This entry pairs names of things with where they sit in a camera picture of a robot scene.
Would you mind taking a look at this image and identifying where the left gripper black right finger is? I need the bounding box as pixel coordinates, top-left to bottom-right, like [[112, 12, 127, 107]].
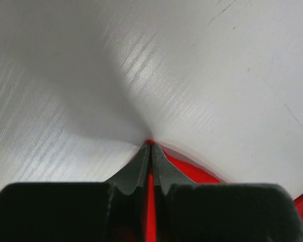
[[151, 143, 303, 242]]

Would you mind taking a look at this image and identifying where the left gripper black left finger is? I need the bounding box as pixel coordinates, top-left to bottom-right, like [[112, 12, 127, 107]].
[[0, 143, 151, 241]]

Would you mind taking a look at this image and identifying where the red t shirt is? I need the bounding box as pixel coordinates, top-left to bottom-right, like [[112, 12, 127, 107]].
[[142, 139, 303, 242]]

